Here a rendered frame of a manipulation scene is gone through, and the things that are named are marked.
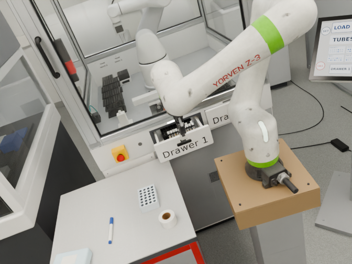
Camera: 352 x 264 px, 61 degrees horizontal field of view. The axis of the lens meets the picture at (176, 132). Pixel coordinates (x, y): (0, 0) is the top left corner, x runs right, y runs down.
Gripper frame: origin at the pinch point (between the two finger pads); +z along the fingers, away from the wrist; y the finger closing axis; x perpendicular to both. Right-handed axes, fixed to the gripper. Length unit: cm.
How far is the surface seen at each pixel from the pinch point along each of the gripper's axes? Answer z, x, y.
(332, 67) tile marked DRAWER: 2, 78, -7
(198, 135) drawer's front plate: 14.1, 8.1, -6.6
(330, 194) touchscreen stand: 97, 83, 18
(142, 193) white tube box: 18.7, -26.9, 9.9
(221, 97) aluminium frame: 12.9, 27.8, -23.4
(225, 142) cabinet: 39.6, 23.8, -13.6
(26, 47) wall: 121, -148, -346
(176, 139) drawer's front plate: 11.5, -3.0, -7.5
